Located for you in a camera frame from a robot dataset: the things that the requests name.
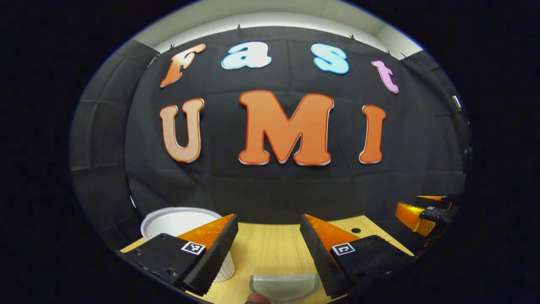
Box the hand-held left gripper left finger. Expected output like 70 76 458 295
116 213 240 296

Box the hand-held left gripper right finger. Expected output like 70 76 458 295
300 214 416 299

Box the white ribbed garbage bin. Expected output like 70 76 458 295
140 207 236 282

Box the grey plastic dustpan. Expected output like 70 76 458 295
249 273 321 303

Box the wooden desktop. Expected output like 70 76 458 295
120 214 415 304

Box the black backdrop cloth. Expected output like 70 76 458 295
69 26 472 254

